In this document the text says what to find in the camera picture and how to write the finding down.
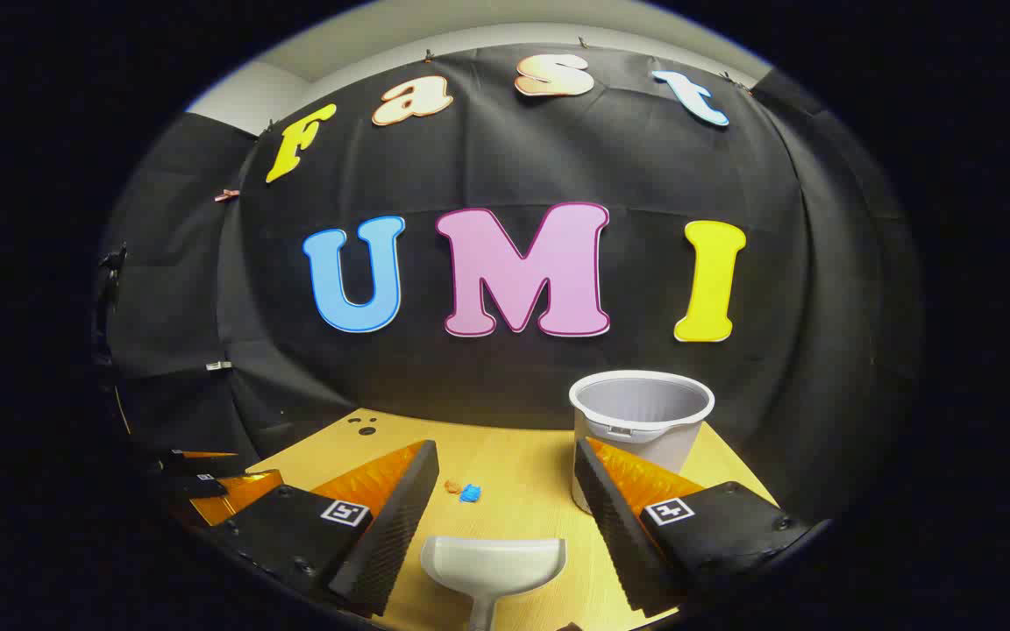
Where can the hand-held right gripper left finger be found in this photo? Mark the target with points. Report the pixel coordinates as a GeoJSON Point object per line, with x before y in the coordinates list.
{"type": "Point", "coordinates": [398, 526]}

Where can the black backdrop cloth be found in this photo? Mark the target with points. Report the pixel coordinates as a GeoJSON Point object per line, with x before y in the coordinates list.
{"type": "Point", "coordinates": [514, 175]}

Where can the pink clip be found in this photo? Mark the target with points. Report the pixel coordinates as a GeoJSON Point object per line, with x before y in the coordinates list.
{"type": "Point", "coordinates": [226, 194]}

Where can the dark stand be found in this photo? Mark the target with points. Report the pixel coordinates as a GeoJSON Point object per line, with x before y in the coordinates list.
{"type": "Point", "coordinates": [110, 280]}

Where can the white dustpan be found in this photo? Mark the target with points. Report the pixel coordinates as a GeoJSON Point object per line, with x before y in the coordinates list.
{"type": "Point", "coordinates": [492, 565]}

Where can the white garbage bin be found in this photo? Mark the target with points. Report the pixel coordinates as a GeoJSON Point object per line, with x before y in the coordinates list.
{"type": "Point", "coordinates": [645, 429]}

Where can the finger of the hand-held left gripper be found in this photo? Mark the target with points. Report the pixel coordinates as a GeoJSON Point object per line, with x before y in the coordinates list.
{"type": "Point", "coordinates": [194, 463]}
{"type": "Point", "coordinates": [246, 491]}

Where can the blue paper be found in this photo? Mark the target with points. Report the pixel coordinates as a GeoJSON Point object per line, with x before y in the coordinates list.
{"type": "Point", "coordinates": [470, 493]}

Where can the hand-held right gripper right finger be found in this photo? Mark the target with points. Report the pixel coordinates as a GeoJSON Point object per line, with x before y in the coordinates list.
{"type": "Point", "coordinates": [617, 535]}

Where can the wooden desktop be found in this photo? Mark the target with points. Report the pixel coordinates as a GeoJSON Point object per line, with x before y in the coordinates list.
{"type": "Point", "coordinates": [514, 473]}

